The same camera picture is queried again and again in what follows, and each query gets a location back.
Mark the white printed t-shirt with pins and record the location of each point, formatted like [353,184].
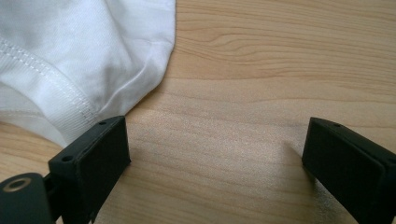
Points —
[77,53]

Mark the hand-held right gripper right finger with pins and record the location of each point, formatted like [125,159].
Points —
[351,168]

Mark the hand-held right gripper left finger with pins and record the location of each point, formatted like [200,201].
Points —
[93,168]

